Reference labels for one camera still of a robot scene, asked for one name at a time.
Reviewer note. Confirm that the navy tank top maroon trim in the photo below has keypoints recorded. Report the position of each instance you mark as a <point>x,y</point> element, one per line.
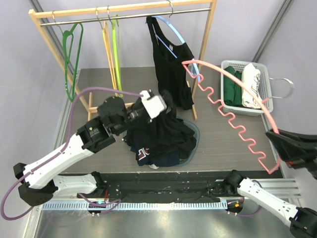
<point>144,157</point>

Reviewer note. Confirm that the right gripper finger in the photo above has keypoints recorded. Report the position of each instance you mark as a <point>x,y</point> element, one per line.
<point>293,138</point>
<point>283,147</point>

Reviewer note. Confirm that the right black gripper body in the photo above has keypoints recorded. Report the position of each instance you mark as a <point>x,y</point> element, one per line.
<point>304,148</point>

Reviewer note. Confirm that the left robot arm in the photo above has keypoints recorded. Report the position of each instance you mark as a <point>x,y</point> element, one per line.
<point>41,180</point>

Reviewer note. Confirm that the yellow plastic hanger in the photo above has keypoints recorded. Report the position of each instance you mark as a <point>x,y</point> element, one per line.
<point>105,32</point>

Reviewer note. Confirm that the pink hanger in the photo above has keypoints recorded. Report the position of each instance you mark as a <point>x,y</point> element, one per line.
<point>266,106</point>

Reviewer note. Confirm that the folded dark green shirt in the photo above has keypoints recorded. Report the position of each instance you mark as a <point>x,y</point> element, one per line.
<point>232,93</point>

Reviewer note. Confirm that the white slotted cable duct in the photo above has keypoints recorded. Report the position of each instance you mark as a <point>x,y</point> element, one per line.
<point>83,205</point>

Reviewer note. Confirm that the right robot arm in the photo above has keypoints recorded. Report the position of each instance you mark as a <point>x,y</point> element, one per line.
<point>302,222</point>

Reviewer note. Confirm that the white plastic basket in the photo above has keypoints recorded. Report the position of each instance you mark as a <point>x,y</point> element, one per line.
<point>264,90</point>

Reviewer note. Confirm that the neon yellow hanger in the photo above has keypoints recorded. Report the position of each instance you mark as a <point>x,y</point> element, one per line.
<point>116,51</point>

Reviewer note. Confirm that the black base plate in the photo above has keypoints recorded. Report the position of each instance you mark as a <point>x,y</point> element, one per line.
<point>166,187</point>

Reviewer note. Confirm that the black dress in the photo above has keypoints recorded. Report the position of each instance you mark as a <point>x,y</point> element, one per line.
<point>166,133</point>

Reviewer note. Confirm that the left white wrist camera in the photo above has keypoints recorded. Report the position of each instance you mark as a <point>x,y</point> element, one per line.
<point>153,105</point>

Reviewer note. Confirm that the black white striped tank top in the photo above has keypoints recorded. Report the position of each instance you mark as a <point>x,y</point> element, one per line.
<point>153,166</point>

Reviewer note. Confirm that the teal plastic basin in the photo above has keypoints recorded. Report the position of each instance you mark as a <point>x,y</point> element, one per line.
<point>197,135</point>

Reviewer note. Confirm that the folded white shirt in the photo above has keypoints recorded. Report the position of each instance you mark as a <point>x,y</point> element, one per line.
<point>251,78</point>

